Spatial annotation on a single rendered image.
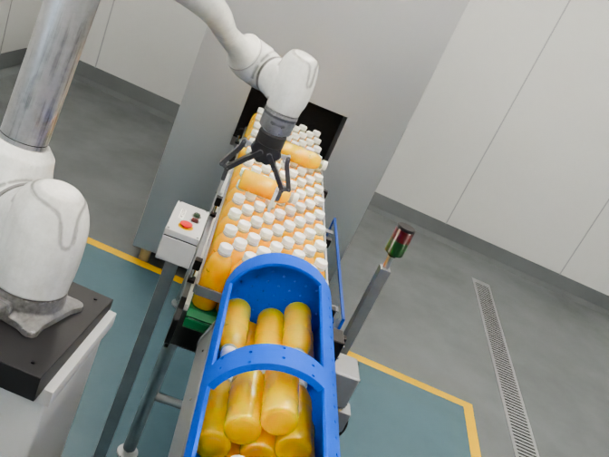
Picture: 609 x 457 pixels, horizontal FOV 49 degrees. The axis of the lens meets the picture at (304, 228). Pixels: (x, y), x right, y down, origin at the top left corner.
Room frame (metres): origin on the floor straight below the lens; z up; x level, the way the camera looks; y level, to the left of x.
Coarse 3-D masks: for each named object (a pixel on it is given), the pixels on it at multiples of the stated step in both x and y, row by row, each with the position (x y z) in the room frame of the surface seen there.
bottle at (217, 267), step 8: (216, 256) 1.64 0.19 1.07; (224, 256) 1.64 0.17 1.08; (208, 264) 1.63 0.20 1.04; (216, 264) 1.63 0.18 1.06; (224, 264) 1.63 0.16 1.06; (208, 272) 1.63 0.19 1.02; (216, 272) 1.62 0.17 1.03; (224, 272) 1.63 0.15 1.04; (200, 280) 1.64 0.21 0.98; (208, 280) 1.62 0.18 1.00; (216, 280) 1.63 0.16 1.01; (224, 280) 1.64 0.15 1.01; (216, 288) 1.63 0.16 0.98; (200, 304) 1.62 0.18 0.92; (208, 304) 1.63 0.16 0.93; (216, 304) 1.65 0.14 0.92
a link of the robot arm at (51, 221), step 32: (32, 192) 1.12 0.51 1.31; (64, 192) 1.16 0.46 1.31; (0, 224) 1.11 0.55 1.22; (32, 224) 1.09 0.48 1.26; (64, 224) 1.12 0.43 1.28; (0, 256) 1.09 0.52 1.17; (32, 256) 1.08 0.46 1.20; (64, 256) 1.11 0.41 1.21; (32, 288) 1.08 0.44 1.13; (64, 288) 1.13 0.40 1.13
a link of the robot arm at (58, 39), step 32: (64, 0) 1.27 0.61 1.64; (96, 0) 1.32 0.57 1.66; (64, 32) 1.27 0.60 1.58; (32, 64) 1.26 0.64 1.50; (64, 64) 1.28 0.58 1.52; (32, 96) 1.25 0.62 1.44; (64, 96) 1.30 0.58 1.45; (0, 128) 1.26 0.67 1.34; (32, 128) 1.25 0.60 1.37; (0, 160) 1.21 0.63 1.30; (32, 160) 1.24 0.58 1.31; (0, 192) 1.18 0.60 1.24
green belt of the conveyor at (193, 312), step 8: (192, 296) 1.76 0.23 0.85; (192, 304) 1.63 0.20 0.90; (192, 312) 1.60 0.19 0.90; (200, 312) 1.61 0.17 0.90; (208, 312) 1.63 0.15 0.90; (216, 312) 1.65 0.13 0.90; (184, 320) 1.58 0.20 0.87; (192, 320) 1.59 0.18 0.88; (200, 320) 1.59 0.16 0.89; (208, 320) 1.60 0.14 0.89; (192, 328) 1.59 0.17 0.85; (200, 328) 1.59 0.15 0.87
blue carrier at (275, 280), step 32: (256, 256) 1.49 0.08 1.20; (288, 256) 1.50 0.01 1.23; (224, 288) 1.45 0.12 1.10; (256, 288) 1.50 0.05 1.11; (288, 288) 1.51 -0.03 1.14; (320, 288) 1.45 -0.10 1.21; (224, 320) 1.27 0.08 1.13; (256, 320) 1.50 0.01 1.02; (320, 320) 1.31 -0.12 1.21; (256, 352) 1.08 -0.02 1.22; (288, 352) 1.10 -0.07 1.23; (320, 352) 1.42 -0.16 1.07; (320, 384) 1.07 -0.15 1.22; (320, 416) 1.19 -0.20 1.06; (192, 448) 0.87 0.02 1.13; (320, 448) 1.10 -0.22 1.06
